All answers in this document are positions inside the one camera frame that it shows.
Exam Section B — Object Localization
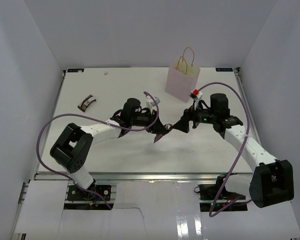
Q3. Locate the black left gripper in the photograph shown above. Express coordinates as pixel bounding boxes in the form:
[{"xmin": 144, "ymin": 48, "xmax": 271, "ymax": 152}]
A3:
[{"xmin": 129, "ymin": 108, "xmax": 168, "ymax": 134}]

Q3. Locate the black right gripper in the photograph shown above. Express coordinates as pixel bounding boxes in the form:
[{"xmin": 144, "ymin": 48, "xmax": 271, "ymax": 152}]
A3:
[{"xmin": 173, "ymin": 100, "xmax": 217, "ymax": 133}]

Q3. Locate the brown snack bar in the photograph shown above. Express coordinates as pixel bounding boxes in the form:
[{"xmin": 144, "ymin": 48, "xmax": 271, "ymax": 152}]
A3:
[
  {"xmin": 77, "ymin": 94, "xmax": 97, "ymax": 113},
  {"xmin": 153, "ymin": 123, "xmax": 173, "ymax": 144}
]

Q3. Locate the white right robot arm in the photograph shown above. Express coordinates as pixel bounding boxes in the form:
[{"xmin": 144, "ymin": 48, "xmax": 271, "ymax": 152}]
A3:
[{"xmin": 173, "ymin": 90, "xmax": 295, "ymax": 208}]

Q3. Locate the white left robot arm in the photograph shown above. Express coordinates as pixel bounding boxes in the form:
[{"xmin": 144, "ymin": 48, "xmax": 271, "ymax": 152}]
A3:
[{"xmin": 50, "ymin": 98, "xmax": 173, "ymax": 200}]

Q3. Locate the pink paper bag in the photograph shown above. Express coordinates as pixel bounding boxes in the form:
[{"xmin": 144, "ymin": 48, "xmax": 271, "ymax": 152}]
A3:
[{"xmin": 165, "ymin": 46, "xmax": 201, "ymax": 103}]

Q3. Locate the blue label sticker right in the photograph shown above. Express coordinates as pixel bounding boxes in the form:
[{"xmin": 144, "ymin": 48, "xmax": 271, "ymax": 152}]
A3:
[{"xmin": 215, "ymin": 67, "xmax": 233, "ymax": 72}]

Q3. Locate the blue label sticker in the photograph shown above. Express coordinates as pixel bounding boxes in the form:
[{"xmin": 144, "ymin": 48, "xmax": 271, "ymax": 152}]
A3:
[
  {"xmin": 67, "ymin": 68, "xmax": 85, "ymax": 73},
  {"xmin": 215, "ymin": 67, "xmax": 233, "ymax": 72}
]

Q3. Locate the blue label sticker left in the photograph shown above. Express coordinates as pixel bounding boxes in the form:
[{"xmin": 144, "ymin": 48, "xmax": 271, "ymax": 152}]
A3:
[{"xmin": 67, "ymin": 68, "xmax": 85, "ymax": 73}]

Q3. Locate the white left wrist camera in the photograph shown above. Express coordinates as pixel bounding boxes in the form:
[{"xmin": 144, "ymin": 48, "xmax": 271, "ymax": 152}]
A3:
[{"xmin": 146, "ymin": 97, "xmax": 161, "ymax": 109}]

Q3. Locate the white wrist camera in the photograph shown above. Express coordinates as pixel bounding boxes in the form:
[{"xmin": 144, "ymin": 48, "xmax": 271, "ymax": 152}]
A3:
[
  {"xmin": 146, "ymin": 97, "xmax": 161, "ymax": 109},
  {"xmin": 190, "ymin": 89, "xmax": 203, "ymax": 110}
]

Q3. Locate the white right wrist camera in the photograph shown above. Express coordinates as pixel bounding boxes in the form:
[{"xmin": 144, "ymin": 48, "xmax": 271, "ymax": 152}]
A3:
[{"xmin": 190, "ymin": 89, "xmax": 203, "ymax": 110}]

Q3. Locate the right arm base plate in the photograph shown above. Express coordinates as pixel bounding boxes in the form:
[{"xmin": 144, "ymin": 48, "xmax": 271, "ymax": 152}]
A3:
[{"xmin": 193, "ymin": 184, "xmax": 248, "ymax": 213}]

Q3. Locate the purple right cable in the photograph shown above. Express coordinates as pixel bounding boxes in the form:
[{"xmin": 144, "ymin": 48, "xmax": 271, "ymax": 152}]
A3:
[{"xmin": 192, "ymin": 82, "xmax": 253, "ymax": 218}]

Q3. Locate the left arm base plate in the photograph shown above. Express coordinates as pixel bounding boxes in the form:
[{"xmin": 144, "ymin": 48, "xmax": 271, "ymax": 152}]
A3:
[{"xmin": 63, "ymin": 183, "xmax": 114, "ymax": 211}]

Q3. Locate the aluminium table rail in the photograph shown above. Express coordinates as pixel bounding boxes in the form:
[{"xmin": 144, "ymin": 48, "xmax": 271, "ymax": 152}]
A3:
[{"xmin": 17, "ymin": 67, "xmax": 273, "ymax": 208}]

